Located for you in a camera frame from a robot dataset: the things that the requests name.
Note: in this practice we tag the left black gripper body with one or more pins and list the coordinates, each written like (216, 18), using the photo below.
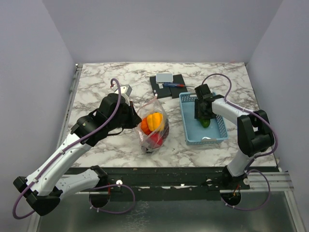
(127, 120)

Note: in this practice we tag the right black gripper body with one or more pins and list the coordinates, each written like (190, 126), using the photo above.
(200, 112)

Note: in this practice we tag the green leafy vegetable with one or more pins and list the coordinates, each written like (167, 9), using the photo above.
(205, 123)

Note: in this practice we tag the yellow bell pepper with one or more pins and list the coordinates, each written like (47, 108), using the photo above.
(155, 121)

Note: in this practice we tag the clear pink zip top bag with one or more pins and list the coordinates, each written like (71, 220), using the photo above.
(151, 107)

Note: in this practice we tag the blue plastic basket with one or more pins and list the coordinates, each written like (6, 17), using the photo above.
(195, 133)

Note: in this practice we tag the red apple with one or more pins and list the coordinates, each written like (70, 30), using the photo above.
(155, 140)

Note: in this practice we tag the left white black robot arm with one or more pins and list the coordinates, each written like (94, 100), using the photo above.
(46, 187)

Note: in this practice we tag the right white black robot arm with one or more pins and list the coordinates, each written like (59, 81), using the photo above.
(254, 134)

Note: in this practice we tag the black flat box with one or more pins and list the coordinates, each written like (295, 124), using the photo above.
(175, 91)
(163, 92)

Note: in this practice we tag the blue red screwdriver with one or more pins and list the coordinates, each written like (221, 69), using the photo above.
(175, 85)

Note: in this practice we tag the small grey white box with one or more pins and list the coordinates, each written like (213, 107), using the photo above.
(164, 77)

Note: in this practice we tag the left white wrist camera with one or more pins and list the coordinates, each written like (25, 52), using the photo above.
(124, 89)

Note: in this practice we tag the aluminium side rail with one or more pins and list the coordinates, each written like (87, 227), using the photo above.
(72, 92)

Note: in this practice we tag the black mounting rail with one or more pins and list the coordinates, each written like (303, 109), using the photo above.
(169, 184)

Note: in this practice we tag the aluminium front rail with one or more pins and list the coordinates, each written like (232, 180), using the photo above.
(278, 181)

